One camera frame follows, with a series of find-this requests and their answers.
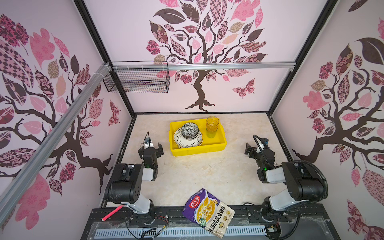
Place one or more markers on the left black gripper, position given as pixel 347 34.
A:
pixel 158 151

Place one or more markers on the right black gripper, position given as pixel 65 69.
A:
pixel 253 151

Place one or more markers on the yellow dotted plate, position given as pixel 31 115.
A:
pixel 182 142

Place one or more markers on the green patterned bowl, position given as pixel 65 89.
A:
pixel 190 130

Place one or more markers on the green translucent cup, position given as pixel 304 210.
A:
pixel 211 134

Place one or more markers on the yellow translucent cup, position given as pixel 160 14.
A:
pixel 212 124

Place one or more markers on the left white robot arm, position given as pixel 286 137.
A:
pixel 125 184

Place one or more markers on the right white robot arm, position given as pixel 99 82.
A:
pixel 305 183

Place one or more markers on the yellow plastic bin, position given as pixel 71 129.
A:
pixel 209 145

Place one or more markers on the purple seasoning packet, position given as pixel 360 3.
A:
pixel 207 211

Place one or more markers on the pink marker pen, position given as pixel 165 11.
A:
pixel 112 213

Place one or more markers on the white vent grille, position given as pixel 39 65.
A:
pixel 179 233

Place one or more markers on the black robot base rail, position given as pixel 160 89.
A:
pixel 310 222

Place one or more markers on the black wire basket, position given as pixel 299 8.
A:
pixel 138 77

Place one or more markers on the aluminium rail back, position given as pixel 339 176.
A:
pixel 225 66

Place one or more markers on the aluminium rail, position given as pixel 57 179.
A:
pixel 225 66
pixel 22 181

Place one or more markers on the aluminium rail left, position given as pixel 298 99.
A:
pixel 22 181

